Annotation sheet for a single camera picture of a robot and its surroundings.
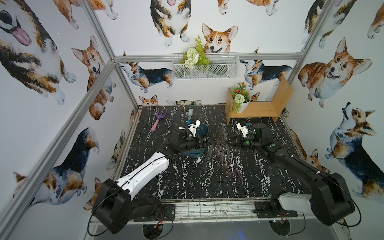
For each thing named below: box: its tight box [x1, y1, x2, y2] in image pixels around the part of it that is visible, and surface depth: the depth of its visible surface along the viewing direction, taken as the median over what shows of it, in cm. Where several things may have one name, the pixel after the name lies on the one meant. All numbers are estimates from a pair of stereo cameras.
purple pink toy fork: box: [150, 109, 167, 132], surface depth 119 cm
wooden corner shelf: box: [225, 76, 294, 124], surface depth 109 cm
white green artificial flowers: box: [180, 34, 210, 70], surface depth 83 cm
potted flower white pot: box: [231, 82, 251, 114], surface depth 100 cm
